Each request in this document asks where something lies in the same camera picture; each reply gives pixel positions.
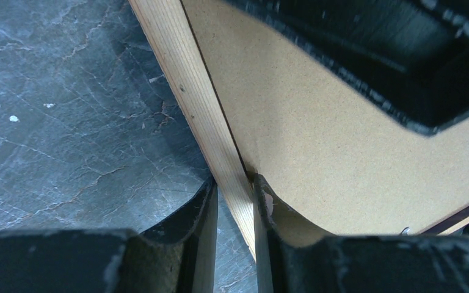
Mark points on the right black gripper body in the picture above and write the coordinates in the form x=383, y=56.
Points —
x=409, y=58

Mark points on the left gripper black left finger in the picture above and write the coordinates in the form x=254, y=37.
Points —
x=175, y=255

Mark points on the brown cardboard backing board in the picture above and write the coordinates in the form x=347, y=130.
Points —
x=325, y=150

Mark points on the silver metal frame clip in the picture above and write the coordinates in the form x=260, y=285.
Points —
x=405, y=231

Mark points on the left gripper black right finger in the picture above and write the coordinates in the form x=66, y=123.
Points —
x=295, y=255

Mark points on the wooden picture frame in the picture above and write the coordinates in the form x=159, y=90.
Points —
x=167, y=27

